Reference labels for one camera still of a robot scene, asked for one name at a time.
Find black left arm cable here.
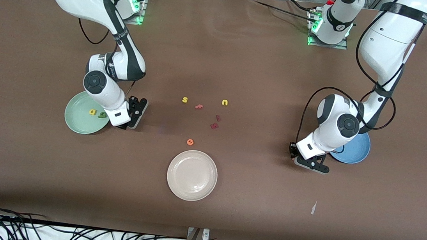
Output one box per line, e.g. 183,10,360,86
294,0,427,158

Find beige plate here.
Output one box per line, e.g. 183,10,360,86
165,148,220,204

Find blue plate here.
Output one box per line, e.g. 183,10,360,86
329,128,372,166

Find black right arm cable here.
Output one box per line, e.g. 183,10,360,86
71,17,143,99

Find green plate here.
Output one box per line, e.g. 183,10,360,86
63,88,115,137

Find silver table edge bracket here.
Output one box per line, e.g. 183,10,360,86
186,227,211,240

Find thin black base cable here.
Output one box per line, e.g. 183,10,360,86
253,0,319,23

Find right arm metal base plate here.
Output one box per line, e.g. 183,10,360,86
123,0,148,25

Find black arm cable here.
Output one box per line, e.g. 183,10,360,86
294,0,427,158
71,17,143,99

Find black cable bundle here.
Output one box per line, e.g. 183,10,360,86
0,199,189,240

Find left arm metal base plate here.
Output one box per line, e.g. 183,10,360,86
306,10,351,50

